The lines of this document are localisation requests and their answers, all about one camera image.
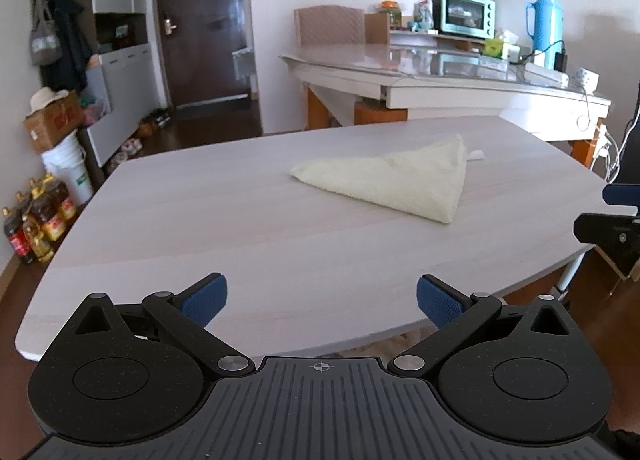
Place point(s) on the dark brown door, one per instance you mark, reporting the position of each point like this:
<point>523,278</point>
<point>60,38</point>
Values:
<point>200,19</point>

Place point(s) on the straw hat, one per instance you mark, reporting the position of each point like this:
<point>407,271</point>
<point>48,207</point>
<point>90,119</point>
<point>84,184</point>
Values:
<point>45,99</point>

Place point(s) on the dark shoes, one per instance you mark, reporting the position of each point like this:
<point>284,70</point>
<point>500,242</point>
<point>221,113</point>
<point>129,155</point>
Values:
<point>161,118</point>

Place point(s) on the white power strip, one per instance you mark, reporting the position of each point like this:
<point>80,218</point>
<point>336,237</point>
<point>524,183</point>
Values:
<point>546,74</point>

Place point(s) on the grey tote bag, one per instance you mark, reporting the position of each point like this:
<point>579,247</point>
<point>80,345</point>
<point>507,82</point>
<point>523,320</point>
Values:
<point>45,44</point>

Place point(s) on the dark oil bottle red label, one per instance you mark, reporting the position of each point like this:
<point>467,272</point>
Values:
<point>17,240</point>

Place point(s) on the teal toaster oven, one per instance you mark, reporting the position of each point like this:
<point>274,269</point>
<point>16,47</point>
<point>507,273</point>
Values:
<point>462,14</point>

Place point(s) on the white dotted mug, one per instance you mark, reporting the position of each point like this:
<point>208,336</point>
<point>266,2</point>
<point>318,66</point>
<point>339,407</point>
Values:
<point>586,79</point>

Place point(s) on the cardboard box with red print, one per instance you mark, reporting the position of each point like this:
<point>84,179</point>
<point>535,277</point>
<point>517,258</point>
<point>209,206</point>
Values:
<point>52,127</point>

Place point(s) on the small yellow oil bottle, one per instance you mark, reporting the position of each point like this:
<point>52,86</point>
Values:
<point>40,245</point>

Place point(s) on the white glass-topped dining table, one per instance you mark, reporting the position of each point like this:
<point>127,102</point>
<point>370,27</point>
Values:
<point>450,89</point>

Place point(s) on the white plastic bucket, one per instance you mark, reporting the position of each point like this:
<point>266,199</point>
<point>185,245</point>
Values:
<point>67,169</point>

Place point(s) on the green tissue box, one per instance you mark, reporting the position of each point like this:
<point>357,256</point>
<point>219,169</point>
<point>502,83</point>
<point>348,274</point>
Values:
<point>494,47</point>

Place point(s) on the cream terry towel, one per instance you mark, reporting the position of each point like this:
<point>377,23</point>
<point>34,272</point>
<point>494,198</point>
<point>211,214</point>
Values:
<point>400,179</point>

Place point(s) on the wooden shelf riser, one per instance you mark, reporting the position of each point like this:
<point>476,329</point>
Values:
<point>430,37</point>

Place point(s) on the brown shoes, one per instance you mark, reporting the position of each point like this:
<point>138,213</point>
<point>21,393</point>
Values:
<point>147,128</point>

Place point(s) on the snack packets beside oven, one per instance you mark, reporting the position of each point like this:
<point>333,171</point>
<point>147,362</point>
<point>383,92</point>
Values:
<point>422,14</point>

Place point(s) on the glass jar with orange lid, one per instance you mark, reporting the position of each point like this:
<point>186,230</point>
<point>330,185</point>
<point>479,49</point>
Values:
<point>391,14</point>

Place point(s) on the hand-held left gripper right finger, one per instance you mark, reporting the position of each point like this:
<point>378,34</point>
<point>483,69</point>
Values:
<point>440,303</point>

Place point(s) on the blue thermos jug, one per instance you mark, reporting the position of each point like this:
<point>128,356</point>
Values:
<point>545,24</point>

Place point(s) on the black charger adapter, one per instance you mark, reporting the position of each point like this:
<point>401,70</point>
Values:
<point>561,61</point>

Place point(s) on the dark hanging jacket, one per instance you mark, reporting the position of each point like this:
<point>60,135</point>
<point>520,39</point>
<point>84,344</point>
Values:
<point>70,49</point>

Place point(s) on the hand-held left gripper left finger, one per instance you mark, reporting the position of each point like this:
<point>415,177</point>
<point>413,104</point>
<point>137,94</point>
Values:
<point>202,302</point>

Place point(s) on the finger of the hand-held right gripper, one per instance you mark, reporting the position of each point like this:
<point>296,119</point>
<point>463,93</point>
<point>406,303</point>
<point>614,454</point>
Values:
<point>622,194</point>
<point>607,230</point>

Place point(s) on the brown wooden box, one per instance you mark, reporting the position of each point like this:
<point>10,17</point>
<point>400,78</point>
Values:
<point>376,29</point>

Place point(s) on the light slippers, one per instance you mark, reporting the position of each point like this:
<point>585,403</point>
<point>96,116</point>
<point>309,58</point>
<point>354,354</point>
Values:
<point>119,160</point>
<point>131,145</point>

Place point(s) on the white tissue box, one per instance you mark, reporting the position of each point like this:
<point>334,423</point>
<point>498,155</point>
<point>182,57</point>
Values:
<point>510,42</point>

